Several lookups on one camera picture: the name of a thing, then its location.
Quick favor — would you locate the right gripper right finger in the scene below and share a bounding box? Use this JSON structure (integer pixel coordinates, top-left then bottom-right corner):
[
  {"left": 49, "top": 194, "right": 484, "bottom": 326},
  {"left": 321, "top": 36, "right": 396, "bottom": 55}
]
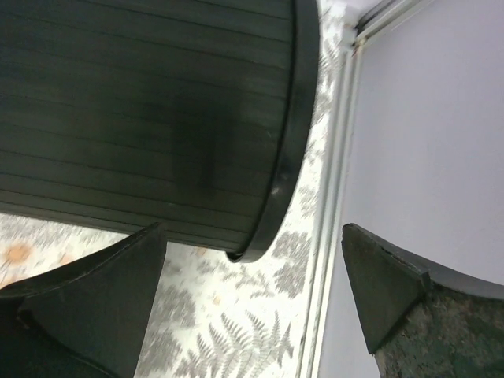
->
[{"left": 342, "top": 224, "right": 503, "bottom": 377}]

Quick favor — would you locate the large black plastic bin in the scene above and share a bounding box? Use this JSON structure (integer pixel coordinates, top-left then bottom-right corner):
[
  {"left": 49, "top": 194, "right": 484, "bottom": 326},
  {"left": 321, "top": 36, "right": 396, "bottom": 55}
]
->
[{"left": 1, "top": 1, "right": 320, "bottom": 262}]

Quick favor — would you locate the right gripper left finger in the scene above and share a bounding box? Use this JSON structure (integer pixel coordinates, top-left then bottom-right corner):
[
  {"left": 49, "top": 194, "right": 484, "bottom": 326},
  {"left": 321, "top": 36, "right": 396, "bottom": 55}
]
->
[{"left": 1, "top": 224, "right": 167, "bottom": 377}]

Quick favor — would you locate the floral table mat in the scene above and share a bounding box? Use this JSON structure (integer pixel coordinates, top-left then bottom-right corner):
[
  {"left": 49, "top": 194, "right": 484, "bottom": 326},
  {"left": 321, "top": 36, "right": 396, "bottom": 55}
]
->
[{"left": 1, "top": 1, "right": 347, "bottom": 377}]

